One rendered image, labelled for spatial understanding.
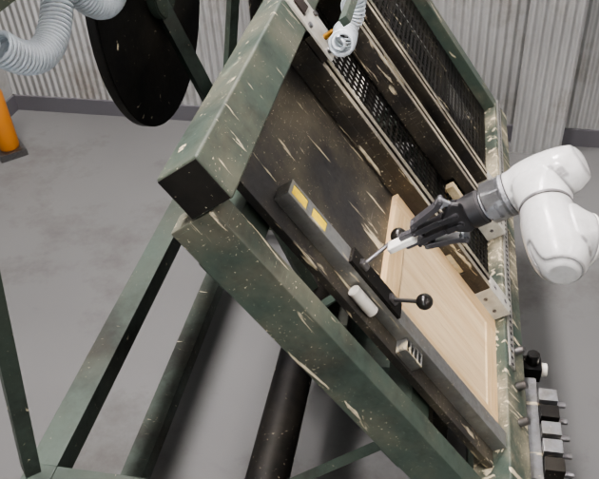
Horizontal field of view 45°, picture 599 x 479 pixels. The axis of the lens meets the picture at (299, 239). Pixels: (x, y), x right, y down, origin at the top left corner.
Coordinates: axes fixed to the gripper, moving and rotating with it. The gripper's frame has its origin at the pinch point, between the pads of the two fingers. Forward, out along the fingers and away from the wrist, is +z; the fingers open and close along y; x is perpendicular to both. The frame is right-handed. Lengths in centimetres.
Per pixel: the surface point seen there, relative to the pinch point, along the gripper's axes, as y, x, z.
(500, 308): 65, 44, 9
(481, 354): 61, 23, 13
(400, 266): 17.9, 17.8, 13.4
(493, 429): 62, -3, 11
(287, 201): -24.0, -4.3, 13.2
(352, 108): -16.4, 44.5, 9.0
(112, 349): 8, 26, 121
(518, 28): 91, 306, 2
